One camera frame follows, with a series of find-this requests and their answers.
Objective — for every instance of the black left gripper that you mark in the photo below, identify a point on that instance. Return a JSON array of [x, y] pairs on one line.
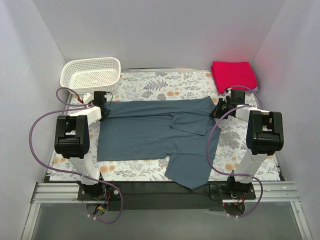
[[105, 112]]

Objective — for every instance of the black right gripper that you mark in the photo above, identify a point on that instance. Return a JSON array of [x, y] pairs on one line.
[[220, 109]]

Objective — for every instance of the dark teal t shirt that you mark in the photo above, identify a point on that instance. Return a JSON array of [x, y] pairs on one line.
[[147, 130]]

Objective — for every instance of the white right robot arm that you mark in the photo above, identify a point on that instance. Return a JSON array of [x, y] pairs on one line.
[[264, 137]]

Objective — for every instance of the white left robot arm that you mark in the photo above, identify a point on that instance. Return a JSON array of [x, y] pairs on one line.
[[72, 141]]

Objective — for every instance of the white perforated plastic basket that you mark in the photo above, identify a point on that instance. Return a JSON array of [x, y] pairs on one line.
[[91, 74]]

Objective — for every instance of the folded red t shirt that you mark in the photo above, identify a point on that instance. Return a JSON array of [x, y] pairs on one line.
[[228, 74]]

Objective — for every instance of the folded lavender t shirt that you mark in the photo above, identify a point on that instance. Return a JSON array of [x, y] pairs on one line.
[[252, 91]]

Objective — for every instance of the floral patterned table mat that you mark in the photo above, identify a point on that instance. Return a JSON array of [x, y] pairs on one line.
[[161, 85]]

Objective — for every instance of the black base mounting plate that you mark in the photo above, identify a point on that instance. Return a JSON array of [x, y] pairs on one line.
[[153, 195]]

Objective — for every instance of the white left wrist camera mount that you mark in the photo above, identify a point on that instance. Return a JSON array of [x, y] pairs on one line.
[[86, 98]]

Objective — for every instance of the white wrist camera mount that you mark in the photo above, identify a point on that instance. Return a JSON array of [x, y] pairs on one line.
[[227, 92], [86, 98]]

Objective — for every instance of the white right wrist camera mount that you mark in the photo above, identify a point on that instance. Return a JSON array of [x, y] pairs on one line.
[[227, 92]]

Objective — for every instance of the aluminium frame rail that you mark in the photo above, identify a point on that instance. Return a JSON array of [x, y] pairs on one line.
[[167, 211]]

